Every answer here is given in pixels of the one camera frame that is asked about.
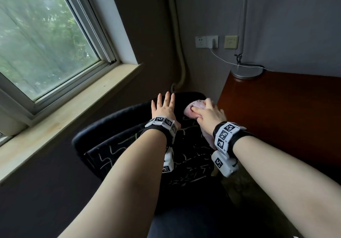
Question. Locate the person's right hand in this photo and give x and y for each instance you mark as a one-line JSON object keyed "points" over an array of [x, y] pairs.
{"points": [[211, 117]]}

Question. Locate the person's left hand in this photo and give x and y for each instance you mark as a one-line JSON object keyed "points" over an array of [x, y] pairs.
{"points": [[165, 107]]}

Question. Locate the pink cleaning cloth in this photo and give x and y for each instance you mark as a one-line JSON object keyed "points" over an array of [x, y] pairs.
{"points": [[195, 104]]}

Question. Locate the black office chair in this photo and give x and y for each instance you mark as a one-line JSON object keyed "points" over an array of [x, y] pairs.
{"points": [[112, 139]]}

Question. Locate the person's right forearm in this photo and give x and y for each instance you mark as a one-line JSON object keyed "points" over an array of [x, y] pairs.
{"points": [[287, 181]]}

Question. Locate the person's left forearm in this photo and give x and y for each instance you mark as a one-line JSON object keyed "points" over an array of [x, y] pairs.
{"points": [[120, 187]]}

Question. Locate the left wrist marker band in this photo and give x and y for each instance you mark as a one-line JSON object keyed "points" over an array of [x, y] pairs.
{"points": [[162, 124]]}

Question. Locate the wrist marker band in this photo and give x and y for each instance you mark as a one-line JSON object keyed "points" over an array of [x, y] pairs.
{"points": [[162, 124], [226, 136]]}

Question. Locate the right wrist marker band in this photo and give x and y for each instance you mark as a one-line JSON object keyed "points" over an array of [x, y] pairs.
{"points": [[226, 136]]}

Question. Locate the red wooden table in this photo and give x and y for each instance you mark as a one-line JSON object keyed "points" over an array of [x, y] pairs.
{"points": [[279, 107]]}

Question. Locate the white charger plug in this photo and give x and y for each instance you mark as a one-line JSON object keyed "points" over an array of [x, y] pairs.
{"points": [[212, 41]]}

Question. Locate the beige window sill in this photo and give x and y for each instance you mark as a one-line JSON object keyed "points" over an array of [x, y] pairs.
{"points": [[66, 112]]}

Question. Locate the white wall socket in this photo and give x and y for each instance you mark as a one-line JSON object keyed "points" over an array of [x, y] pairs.
{"points": [[200, 41]]}

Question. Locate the beige wall socket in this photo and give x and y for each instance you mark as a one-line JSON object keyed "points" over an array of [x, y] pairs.
{"points": [[231, 42]]}

